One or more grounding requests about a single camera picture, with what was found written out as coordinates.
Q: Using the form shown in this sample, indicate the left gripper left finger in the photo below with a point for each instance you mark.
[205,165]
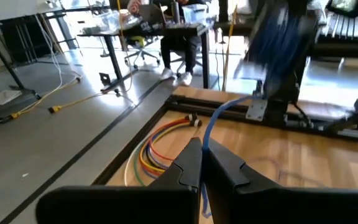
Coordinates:
[166,202]

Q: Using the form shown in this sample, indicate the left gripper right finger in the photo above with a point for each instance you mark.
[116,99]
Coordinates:
[259,205]

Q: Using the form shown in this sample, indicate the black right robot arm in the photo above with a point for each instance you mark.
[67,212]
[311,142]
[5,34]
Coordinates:
[286,93]

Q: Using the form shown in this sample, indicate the clear plastic bin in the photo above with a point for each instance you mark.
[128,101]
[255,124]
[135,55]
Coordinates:
[107,20]
[194,14]

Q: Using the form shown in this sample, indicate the person's white shoe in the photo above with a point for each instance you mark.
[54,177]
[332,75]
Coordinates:
[186,78]
[166,74]

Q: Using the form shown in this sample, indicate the person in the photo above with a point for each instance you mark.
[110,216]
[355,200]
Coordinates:
[179,49]

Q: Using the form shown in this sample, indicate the black office desk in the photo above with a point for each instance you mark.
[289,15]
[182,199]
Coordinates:
[166,31]

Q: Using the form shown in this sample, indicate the laptop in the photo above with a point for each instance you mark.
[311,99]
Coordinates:
[151,14]

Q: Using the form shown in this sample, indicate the office chair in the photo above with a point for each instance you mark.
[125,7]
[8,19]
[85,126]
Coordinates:
[138,42]

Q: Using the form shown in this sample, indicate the white paper sheet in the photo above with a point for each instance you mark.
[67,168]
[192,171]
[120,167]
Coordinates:
[3,97]

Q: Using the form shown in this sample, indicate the black aluminium table frame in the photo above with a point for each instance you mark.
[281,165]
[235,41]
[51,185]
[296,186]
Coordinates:
[197,105]

